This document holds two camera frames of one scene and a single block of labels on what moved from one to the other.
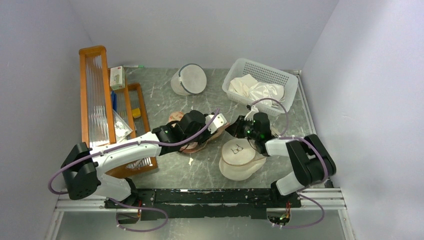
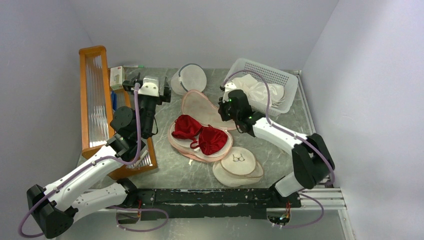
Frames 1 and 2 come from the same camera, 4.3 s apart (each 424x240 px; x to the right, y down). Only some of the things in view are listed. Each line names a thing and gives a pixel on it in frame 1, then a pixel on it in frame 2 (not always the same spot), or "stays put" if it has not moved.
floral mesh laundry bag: x=174 y=116 → x=208 y=113
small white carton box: x=117 y=78 stays put
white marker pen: x=140 y=66 stays put
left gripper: x=202 y=140 → x=166 y=92
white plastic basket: x=247 y=81 stays put
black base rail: x=195 y=204 stays put
